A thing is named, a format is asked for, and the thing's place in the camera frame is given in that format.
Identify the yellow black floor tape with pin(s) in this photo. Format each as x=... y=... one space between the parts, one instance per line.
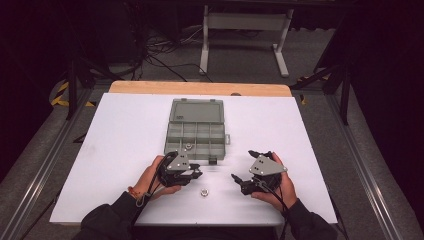
x=302 y=99
x=61 y=96

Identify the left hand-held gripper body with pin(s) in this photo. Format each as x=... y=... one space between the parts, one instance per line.
x=178 y=166

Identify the white metal stand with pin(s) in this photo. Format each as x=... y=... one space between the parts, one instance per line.
x=246 y=21

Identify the grey transparent plastic compartment box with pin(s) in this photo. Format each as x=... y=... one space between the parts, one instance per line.
x=196 y=133

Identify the person's left hand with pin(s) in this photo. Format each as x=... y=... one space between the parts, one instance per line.
x=146 y=183

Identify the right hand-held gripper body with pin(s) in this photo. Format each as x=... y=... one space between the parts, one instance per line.
x=265 y=170

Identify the aluminium floor rail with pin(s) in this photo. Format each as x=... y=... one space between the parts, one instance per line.
x=366 y=173
x=43 y=166

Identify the black tripod stand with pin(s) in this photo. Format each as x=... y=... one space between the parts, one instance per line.
x=345 y=93
x=71 y=86

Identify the person's right hand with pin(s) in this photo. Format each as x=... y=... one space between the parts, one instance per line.
x=283 y=195

